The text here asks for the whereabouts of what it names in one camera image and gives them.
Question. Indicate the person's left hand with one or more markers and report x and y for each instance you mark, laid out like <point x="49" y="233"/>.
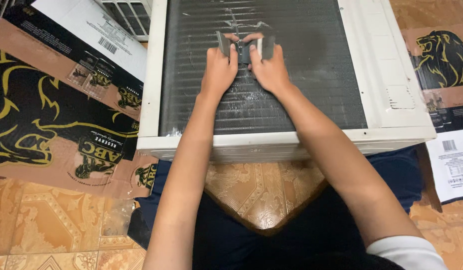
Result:
<point x="218" y="71"/>

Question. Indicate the person's right hand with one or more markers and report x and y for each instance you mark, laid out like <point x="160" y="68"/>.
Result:
<point x="270" y="71"/>

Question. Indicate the grey metal fin comb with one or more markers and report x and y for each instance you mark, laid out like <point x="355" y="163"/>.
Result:
<point x="246" y="48"/>

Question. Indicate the white air conditioner unit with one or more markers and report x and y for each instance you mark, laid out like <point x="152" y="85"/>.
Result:
<point x="276" y="75"/>

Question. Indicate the white plastic grille panel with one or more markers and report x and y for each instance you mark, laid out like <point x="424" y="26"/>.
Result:
<point x="128" y="17"/>

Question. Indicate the person's dark blue trousers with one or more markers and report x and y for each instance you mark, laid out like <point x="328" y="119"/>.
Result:
<point x="284" y="225"/>

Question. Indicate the black and brown flattened carton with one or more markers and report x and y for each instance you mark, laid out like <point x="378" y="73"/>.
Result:
<point x="62" y="101"/>
<point x="443" y="105"/>

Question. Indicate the person's white sleeve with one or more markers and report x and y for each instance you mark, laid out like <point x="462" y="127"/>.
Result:
<point x="406" y="253"/>

